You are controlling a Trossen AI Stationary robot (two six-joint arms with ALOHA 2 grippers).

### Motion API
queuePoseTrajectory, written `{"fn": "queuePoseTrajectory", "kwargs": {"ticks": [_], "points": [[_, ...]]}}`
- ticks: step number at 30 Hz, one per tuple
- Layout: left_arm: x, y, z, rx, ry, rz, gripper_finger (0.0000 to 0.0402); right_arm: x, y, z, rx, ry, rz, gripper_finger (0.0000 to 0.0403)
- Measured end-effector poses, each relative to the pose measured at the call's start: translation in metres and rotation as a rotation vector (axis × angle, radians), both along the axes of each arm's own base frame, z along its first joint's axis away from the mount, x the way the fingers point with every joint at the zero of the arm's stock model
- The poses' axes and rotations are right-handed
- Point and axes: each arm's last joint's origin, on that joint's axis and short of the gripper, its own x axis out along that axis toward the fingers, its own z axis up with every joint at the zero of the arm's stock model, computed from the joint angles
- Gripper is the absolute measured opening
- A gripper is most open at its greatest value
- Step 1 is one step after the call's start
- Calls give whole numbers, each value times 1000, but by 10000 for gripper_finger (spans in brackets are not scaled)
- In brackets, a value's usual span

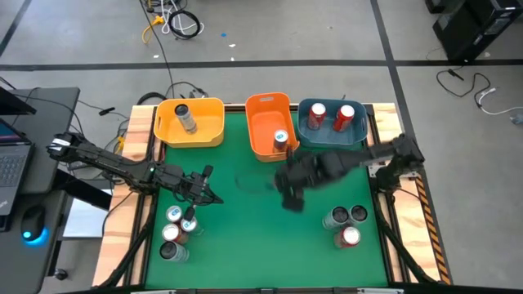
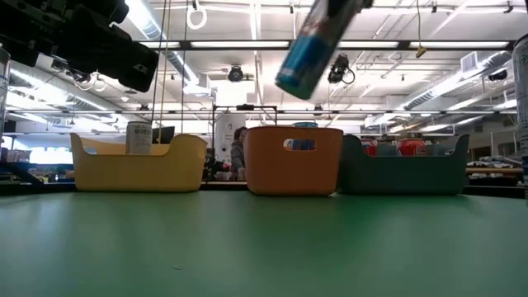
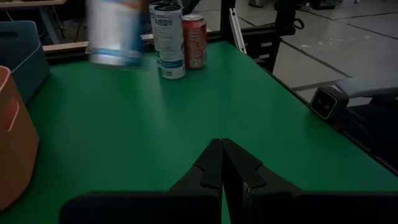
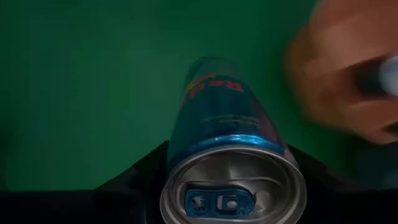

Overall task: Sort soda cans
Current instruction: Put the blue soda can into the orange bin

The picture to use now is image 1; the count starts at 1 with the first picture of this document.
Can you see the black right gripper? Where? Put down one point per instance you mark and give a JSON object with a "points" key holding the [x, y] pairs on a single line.
{"points": [[306, 171]]}

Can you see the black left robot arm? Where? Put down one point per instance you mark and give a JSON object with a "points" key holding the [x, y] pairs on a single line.
{"points": [[106, 161]]}

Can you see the silver arm base bracket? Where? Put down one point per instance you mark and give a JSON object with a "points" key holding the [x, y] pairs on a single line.
{"points": [[372, 170]]}

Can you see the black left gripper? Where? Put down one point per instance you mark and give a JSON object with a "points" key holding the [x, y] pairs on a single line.
{"points": [[196, 190]]}

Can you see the black computer mouse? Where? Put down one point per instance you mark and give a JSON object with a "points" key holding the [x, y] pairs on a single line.
{"points": [[32, 220]]}

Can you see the yellow plastic bin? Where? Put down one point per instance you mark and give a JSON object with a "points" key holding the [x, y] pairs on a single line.
{"points": [[208, 126]]}

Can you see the black flat monitor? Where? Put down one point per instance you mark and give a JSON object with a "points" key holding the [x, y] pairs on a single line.
{"points": [[12, 104]]}

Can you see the open laptop computer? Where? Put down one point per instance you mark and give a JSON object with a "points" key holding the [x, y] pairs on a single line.
{"points": [[12, 167]]}

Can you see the blue-grey plastic bin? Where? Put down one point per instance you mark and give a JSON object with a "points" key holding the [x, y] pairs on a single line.
{"points": [[327, 136]]}

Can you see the orange plastic bin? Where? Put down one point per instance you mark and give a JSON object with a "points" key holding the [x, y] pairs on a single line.
{"points": [[261, 130]]}

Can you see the black caster wheel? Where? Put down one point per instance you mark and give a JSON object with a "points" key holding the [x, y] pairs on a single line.
{"points": [[60, 274]]}

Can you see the blue silver Red Bull can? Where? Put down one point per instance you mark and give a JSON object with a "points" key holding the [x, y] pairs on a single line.
{"points": [[174, 213], [280, 139], [189, 227]]}

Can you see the black computer tower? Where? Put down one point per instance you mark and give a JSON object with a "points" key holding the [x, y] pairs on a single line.
{"points": [[457, 32]]}

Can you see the black side desk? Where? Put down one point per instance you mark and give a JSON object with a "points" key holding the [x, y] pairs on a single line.
{"points": [[45, 122]]}

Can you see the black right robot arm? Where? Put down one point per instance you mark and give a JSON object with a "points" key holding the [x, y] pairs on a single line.
{"points": [[388, 153]]}

